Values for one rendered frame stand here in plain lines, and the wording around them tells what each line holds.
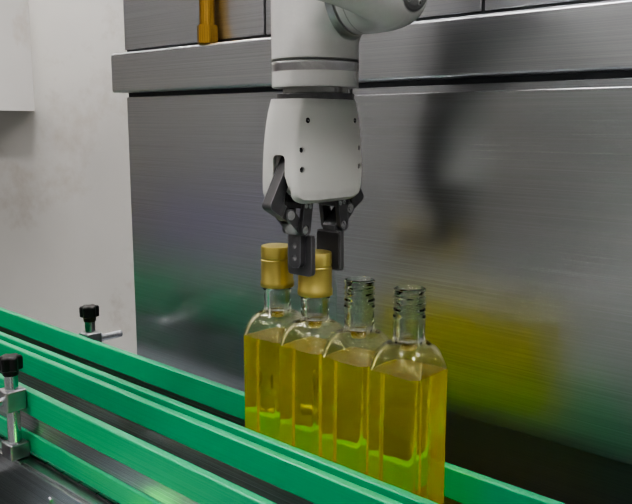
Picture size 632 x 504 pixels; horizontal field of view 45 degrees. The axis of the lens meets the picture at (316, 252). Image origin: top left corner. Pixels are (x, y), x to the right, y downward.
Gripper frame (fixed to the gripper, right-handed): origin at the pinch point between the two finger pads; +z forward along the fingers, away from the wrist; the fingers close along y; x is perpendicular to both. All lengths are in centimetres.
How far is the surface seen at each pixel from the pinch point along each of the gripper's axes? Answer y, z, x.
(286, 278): 0.0, 3.3, -4.2
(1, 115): -118, -18, -316
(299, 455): 4.0, 19.8, 1.3
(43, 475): 14.9, 28.2, -30.3
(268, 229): -15.2, 1.3, -22.8
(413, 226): -12.2, -1.6, 3.1
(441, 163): -12.3, -8.5, 6.5
